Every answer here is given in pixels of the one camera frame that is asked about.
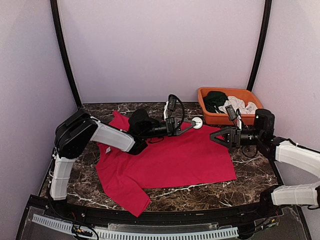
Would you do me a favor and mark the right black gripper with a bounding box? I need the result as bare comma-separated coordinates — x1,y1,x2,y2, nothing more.
210,125,264,149

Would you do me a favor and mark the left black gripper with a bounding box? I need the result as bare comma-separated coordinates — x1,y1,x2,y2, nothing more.
141,117,197,139

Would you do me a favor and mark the red t-shirt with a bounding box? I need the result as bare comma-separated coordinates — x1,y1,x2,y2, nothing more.
96,125,237,217

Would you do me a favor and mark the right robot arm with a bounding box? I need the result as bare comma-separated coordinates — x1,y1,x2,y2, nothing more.
210,108,320,217

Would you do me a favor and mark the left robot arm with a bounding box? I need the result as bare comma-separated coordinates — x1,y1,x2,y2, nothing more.
49,109,203,218

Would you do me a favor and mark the white garment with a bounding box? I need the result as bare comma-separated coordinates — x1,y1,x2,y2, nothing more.
218,96,258,115

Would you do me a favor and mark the dark green garment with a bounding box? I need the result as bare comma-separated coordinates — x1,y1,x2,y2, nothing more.
202,91,228,114

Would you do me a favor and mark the orange plastic basin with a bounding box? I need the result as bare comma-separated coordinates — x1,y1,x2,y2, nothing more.
198,87,263,126

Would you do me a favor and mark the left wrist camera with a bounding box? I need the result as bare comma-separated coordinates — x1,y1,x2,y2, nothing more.
163,94,177,120

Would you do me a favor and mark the black front rail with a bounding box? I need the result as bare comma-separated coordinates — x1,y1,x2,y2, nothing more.
27,194,298,230

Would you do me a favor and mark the white slotted cable duct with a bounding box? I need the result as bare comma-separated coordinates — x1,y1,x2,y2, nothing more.
31,214,239,240

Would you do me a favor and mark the right black frame post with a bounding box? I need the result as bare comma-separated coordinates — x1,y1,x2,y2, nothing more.
246,0,272,92

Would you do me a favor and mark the black frame post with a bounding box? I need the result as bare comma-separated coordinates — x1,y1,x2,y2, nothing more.
50,0,82,109
246,0,272,92

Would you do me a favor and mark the left black frame post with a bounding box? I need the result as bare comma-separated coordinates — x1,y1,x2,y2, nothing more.
50,0,82,109

